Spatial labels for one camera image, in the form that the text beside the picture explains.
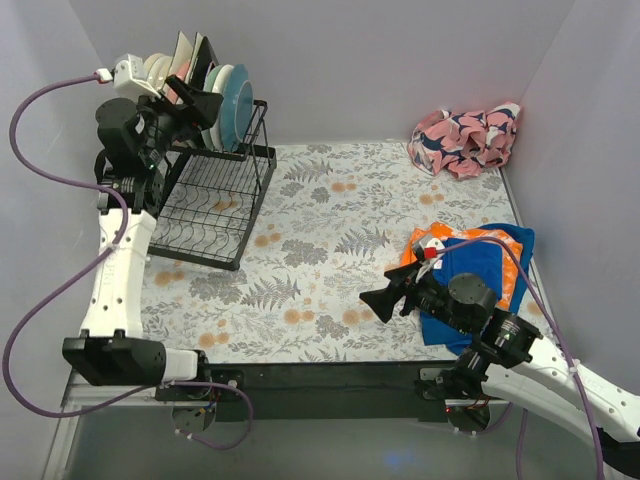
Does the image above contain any teal scalloped plate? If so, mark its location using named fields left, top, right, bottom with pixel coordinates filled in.
left=219, top=64, right=254, bottom=152

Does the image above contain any white blue striped plate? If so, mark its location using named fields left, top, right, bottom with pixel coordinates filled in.
left=209, top=64, right=235, bottom=151

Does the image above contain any mint green plate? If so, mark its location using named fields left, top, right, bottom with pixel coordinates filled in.
left=202, top=65, right=222, bottom=93

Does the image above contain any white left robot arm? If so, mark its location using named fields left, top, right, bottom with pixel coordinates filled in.
left=62, top=76, right=223, bottom=400

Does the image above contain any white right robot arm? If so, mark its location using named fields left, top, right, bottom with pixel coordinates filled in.
left=359, top=262, right=639, bottom=478

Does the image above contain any pink round plate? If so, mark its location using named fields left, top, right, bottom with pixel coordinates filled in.
left=167, top=61, right=190, bottom=104

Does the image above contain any white green rimmed plate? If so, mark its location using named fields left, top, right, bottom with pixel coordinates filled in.
left=148, top=55, right=173, bottom=91

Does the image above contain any cream square plate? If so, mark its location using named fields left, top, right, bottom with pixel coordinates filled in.
left=169, top=31, right=194, bottom=75

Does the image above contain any black square plate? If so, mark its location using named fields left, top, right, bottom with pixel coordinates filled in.
left=186, top=34, right=219, bottom=90

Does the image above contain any cream round plate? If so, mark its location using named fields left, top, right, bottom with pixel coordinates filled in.
left=144, top=52, right=165, bottom=83

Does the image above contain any blue cloth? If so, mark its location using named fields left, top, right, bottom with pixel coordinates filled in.
left=409, top=222, right=535, bottom=355

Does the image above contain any floral table mat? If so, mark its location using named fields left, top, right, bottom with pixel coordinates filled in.
left=141, top=142, right=546, bottom=363

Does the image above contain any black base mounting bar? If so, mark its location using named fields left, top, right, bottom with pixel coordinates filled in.
left=154, top=360, right=496, bottom=424

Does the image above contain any orange white cloth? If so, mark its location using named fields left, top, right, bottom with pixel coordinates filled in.
left=409, top=222, right=535, bottom=313

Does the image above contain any pink navy patterned cloth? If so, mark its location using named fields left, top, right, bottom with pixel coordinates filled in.
left=407, top=102, right=522, bottom=180

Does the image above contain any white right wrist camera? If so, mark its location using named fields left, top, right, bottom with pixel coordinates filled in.
left=414, top=237, right=445, bottom=277

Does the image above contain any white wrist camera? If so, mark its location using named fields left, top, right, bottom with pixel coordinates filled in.
left=414, top=237, right=445, bottom=277
left=95, top=54, right=160, bottom=102

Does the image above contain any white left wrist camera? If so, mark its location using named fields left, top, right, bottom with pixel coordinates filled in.
left=95, top=54, right=160, bottom=102

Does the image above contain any black wire dish rack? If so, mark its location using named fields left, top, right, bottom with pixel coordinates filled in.
left=148, top=100, right=277, bottom=271

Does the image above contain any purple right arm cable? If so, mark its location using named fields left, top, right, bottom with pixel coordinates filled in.
left=424, top=235, right=606, bottom=480

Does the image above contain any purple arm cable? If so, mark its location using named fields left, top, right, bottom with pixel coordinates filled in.
left=1, top=72, right=255, bottom=451
left=424, top=235, right=606, bottom=480

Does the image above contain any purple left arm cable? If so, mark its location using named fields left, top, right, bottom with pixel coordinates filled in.
left=1, top=72, right=255, bottom=451

